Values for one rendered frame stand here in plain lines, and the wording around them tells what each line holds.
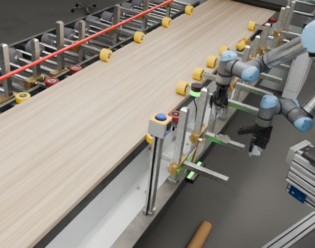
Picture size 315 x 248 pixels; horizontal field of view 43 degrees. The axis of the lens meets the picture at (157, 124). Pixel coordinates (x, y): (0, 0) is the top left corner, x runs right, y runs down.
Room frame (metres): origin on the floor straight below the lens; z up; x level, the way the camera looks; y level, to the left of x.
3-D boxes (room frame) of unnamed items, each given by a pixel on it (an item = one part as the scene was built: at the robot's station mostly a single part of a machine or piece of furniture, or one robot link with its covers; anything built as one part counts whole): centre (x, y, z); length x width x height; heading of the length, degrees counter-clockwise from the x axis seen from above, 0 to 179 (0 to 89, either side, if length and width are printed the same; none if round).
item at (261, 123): (1.70, -0.52, 1.04); 0.08 x 0.08 x 0.05
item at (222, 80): (1.74, -0.29, 1.23); 0.08 x 0.08 x 0.05
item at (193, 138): (1.81, -0.23, 0.85); 0.13 x 0.06 x 0.05; 156
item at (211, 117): (2.02, -0.32, 0.94); 0.03 x 0.03 x 0.48; 66
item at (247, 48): (2.47, -0.52, 0.90); 0.03 x 0.03 x 0.48; 66
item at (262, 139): (1.69, -0.53, 0.96); 0.09 x 0.08 x 0.12; 66
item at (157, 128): (1.32, -0.01, 1.18); 0.07 x 0.07 x 0.08; 66
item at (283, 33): (3.42, -0.96, 0.95); 0.50 x 0.04 x 0.04; 66
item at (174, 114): (1.89, -0.09, 0.85); 0.08 x 0.08 x 0.11
